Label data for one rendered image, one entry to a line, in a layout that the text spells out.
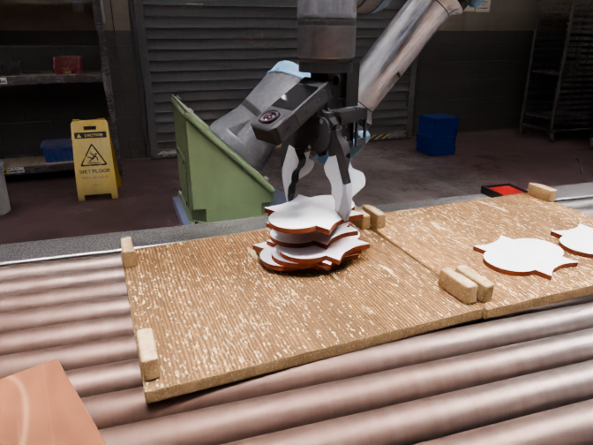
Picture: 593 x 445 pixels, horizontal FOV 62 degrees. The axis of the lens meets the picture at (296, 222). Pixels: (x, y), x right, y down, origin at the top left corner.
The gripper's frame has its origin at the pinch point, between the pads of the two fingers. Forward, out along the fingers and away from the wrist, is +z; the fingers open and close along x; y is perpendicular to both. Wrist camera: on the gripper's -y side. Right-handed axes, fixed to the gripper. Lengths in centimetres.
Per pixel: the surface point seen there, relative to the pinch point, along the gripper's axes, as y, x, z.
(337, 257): -1.7, -6.2, 5.1
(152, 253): -15.1, 19.8, 8.5
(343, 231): 4.5, -2.3, 4.3
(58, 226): 63, 290, 102
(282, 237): -3.5, 2.6, 4.3
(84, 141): 108, 333, 57
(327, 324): -11.1, -12.6, 8.5
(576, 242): 33.1, -26.8, 7.6
